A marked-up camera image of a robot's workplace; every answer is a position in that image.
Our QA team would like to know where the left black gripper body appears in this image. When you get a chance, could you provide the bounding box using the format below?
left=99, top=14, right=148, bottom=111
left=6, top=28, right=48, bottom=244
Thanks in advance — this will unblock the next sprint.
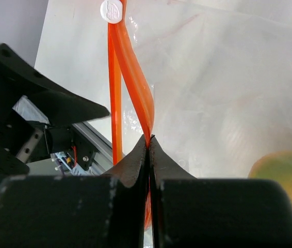
left=0, top=96, right=72, bottom=175

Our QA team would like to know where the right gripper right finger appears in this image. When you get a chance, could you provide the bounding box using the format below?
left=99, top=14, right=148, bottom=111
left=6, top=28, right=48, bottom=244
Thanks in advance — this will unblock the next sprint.
left=150, top=137, right=292, bottom=247

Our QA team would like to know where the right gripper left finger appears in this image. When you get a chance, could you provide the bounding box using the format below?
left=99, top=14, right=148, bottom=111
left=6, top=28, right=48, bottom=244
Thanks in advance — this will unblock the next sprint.
left=0, top=137, right=148, bottom=247

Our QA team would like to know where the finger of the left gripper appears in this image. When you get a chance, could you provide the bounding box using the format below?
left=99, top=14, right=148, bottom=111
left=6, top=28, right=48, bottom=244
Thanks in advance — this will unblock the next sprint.
left=0, top=43, right=110, bottom=124

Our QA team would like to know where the clear zip top bag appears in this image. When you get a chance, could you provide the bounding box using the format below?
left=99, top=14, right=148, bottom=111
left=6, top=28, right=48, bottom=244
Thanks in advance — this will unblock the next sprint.
left=99, top=0, right=292, bottom=230

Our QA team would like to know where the aluminium mounting rail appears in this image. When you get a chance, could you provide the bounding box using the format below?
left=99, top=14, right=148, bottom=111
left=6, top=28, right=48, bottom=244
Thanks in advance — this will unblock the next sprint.
left=72, top=122, right=113, bottom=175

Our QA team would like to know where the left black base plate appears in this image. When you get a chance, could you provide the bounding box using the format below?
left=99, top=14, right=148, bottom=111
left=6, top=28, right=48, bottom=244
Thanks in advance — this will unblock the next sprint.
left=68, top=144, right=94, bottom=171

